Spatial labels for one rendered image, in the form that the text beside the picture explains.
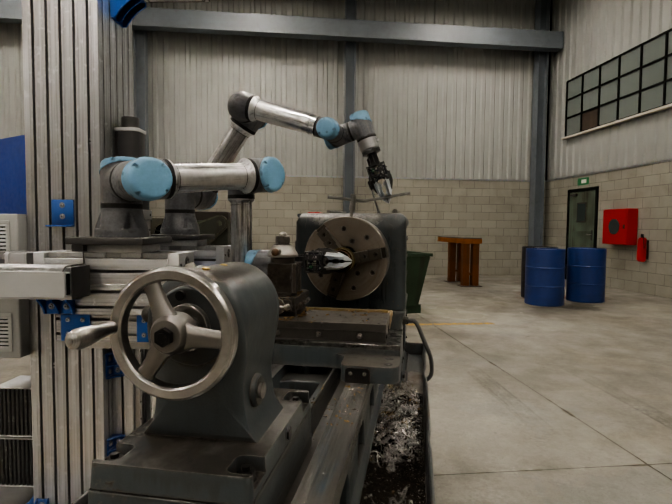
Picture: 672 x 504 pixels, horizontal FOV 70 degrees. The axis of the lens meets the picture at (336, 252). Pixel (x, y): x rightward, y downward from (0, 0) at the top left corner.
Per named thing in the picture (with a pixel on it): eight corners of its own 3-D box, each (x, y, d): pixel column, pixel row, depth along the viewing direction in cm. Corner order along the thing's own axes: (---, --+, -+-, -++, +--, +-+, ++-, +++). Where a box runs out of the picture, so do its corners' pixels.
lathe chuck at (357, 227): (306, 292, 191) (313, 213, 189) (385, 302, 186) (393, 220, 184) (300, 295, 182) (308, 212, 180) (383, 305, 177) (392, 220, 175)
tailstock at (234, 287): (202, 421, 83) (201, 252, 81) (314, 430, 79) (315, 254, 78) (82, 529, 53) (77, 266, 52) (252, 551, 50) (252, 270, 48)
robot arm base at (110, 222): (83, 237, 138) (83, 202, 137) (110, 236, 153) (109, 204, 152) (135, 237, 137) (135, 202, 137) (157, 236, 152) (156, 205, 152)
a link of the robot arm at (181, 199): (157, 209, 190) (157, 174, 189) (177, 210, 203) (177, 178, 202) (184, 209, 187) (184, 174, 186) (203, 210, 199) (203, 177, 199)
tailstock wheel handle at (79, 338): (108, 335, 54) (107, 316, 54) (125, 336, 54) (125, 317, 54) (59, 352, 47) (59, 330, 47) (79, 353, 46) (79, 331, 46)
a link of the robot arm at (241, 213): (218, 161, 173) (220, 296, 176) (235, 158, 166) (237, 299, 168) (245, 164, 181) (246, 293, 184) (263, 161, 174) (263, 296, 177)
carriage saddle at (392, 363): (239, 342, 138) (239, 321, 138) (403, 350, 130) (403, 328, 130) (191, 373, 109) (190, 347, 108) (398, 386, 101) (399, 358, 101)
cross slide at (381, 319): (238, 322, 136) (238, 306, 136) (390, 329, 129) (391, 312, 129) (213, 335, 120) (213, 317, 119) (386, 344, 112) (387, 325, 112)
